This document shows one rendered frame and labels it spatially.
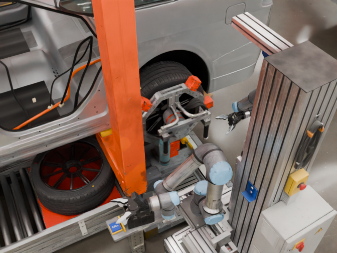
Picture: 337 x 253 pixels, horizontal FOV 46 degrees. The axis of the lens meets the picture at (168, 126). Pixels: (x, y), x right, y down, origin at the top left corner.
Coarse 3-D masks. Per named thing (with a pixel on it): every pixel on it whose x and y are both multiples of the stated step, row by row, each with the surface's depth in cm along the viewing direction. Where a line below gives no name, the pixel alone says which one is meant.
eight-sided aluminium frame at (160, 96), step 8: (168, 88) 285; (176, 88) 287; (184, 88) 285; (152, 96) 283; (160, 96) 279; (168, 96) 282; (200, 96) 299; (152, 104) 281; (144, 112) 284; (144, 120) 287; (144, 128) 293; (192, 128) 321; (144, 136) 299; (152, 136) 312; (184, 136) 323
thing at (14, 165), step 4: (92, 136) 359; (32, 156) 342; (20, 160) 340; (24, 160) 339; (28, 160) 341; (32, 160) 344; (8, 164) 337; (12, 164) 336; (16, 164) 338; (20, 164) 341; (24, 164) 342; (0, 168) 333; (4, 168) 334; (8, 168) 336; (12, 168) 338; (16, 168) 341; (0, 172) 335; (4, 172) 337
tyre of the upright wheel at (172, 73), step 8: (152, 64) 295; (160, 64) 295; (168, 64) 296; (176, 64) 300; (144, 72) 291; (152, 72) 289; (160, 72) 288; (168, 72) 288; (176, 72) 290; (184, 72) 295; (144, 80) 286; (152, 80) 284; (160, 80) 282; (168, 80) 284; (176, 80) 287; (184, 80) 291; (144, 88) 283; (152, 88) 281; (160, 88) 285; (200, 88) 306; (144, 96) 283
